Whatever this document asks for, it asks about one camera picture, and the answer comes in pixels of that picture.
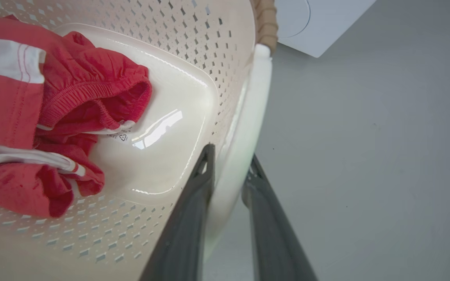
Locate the cream perforated plastic laundry basket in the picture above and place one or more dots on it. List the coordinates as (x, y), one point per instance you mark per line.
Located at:
(178, 97)

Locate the red and white garment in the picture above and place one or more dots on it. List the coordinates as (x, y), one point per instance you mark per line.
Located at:
(49, 117)

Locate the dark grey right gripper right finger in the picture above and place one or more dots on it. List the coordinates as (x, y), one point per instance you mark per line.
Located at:
(272, 238)

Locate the white washing machine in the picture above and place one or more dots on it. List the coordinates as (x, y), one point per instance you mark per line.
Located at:
(315, 21)

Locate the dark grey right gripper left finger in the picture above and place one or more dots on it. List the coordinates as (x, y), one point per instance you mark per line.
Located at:
(182, 234)

